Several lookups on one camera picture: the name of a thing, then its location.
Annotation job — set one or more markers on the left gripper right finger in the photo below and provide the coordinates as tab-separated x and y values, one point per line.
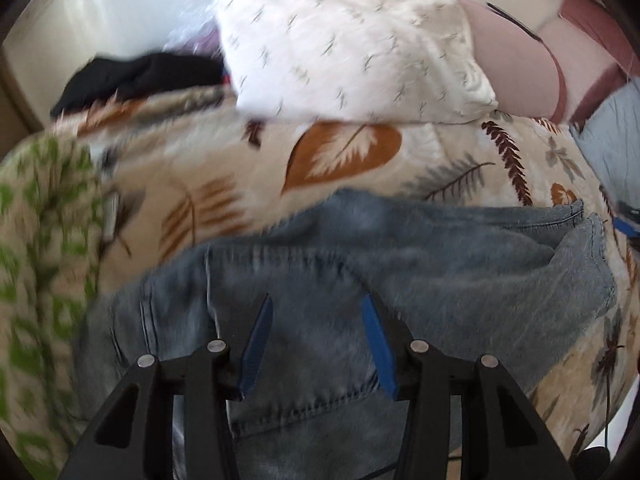
503	437

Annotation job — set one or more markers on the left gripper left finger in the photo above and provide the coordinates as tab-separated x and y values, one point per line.
130	437

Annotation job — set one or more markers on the blue denim jeans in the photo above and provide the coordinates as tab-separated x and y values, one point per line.
520	283

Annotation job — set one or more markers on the green and cream quilt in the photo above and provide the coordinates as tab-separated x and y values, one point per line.
51	230

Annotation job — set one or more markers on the beige leaf-pattern bedspread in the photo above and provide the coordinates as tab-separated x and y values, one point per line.
182	167

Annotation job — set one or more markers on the black garment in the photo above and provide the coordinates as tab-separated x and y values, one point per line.
157	72

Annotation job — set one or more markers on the pink pillow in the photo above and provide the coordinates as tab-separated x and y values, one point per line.
564	72

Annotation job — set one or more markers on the clear plastic bag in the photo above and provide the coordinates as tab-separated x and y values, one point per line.
197	33

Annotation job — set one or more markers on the white leaf-print pillow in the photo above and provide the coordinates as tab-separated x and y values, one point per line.
353	60

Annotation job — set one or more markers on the brown wooden door frame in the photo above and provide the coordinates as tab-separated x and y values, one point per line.
16	97

